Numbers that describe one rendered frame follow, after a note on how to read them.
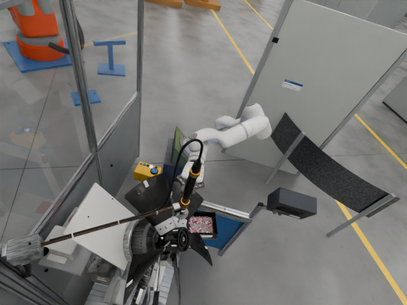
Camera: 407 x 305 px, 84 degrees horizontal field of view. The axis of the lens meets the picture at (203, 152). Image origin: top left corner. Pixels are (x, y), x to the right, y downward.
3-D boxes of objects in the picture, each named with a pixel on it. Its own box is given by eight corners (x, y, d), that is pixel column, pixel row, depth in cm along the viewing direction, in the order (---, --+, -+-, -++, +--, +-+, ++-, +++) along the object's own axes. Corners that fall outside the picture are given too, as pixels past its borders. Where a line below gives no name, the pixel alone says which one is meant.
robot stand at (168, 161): (159, 192, 267) (168, 137, 200) (185, 196, 272) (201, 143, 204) (155, 216, 247) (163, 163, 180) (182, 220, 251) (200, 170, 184)
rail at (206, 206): (138, 192, 175) (138, 186, 170) (140, 187, 178) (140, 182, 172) (249, 224, 179) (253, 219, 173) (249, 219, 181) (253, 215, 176)
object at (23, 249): (10, 268, 82) (0, 261, 75) (11, 249, 85) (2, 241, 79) (44, 257, 86) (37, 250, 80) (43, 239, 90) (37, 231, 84)
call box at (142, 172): (133, 180, 160) (133, 171, 152) (138, 169, 167) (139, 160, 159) (155, 187, 160) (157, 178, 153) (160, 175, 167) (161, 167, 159)
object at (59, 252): (41, 259, 126) (35, 252, 118) (59, 231, 137) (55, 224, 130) (71, 267, 127) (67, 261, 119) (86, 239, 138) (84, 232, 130)
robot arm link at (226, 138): (244, 117, 110) (188, 143, 106) (249, 141, 121) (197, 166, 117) (235, 109, 117) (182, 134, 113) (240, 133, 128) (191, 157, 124)
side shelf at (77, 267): (39, 264, 127) (37, 263, 125) (76, 208, 152) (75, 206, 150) (81, 276, 128) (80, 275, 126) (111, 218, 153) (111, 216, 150)
